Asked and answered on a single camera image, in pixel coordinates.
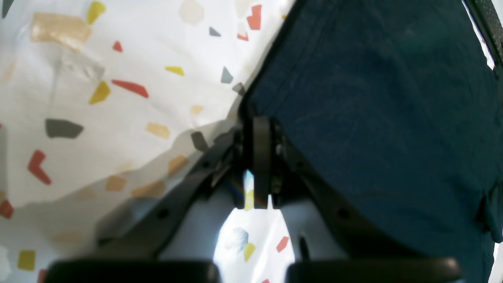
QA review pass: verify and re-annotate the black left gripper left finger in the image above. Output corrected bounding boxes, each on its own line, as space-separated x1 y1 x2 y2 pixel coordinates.
44 130 249 283

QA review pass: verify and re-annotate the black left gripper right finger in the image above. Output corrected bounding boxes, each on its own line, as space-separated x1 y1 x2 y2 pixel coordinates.
251 116 462 283

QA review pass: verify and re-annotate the black t-shirt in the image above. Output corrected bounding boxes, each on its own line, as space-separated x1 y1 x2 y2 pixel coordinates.
249 0 502 283

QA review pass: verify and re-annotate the terrazzo patterned tablecloth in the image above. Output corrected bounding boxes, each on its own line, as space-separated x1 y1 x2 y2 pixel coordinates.
0 0 299 283

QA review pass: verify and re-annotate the black keyboard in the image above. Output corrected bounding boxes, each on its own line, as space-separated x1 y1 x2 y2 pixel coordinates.
464 0 503 66

